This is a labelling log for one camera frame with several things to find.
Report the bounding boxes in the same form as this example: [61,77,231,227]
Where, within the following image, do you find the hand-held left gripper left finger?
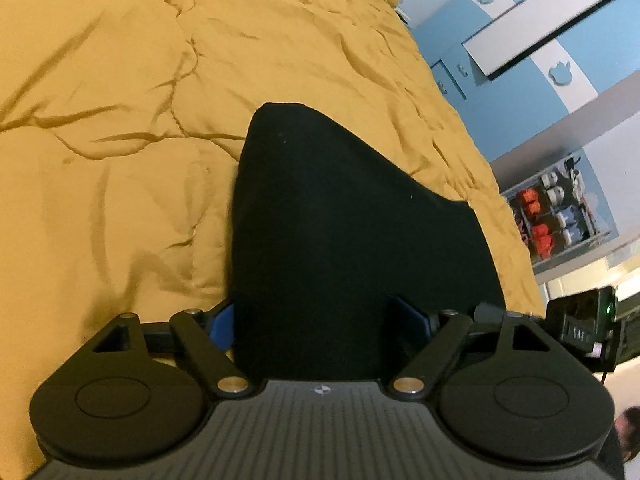
[92,300,252,397]

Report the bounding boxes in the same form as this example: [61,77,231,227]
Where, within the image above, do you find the white board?
[462,0,637,80]

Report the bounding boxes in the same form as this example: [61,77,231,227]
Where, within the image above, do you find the yellow bed sheet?
[0,0,547,480]

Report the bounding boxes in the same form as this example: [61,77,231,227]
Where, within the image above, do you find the black pants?
[230,102,508,382]

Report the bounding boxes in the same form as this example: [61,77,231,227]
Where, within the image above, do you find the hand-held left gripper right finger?
[387,295,547,397]

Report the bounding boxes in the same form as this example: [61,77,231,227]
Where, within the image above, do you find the shelf with toy figures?
[500,154,620,277]

